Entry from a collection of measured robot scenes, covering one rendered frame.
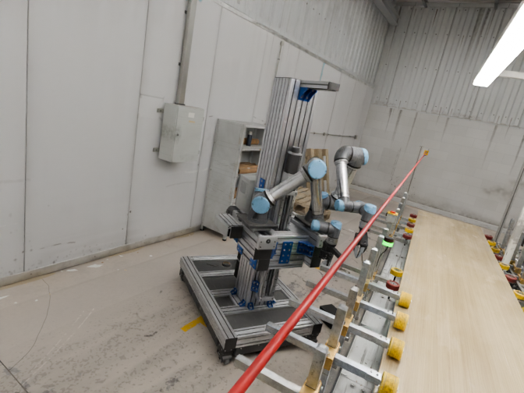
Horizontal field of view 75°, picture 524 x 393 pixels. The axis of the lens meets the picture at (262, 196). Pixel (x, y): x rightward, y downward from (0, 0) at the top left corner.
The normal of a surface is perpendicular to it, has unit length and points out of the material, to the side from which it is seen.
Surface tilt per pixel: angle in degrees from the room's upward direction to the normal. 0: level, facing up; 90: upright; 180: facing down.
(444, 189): 90
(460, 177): 90
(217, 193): 90
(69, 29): 90
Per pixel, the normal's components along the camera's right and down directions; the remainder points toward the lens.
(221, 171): -0.54, 0.11
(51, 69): 0.82, 0.29
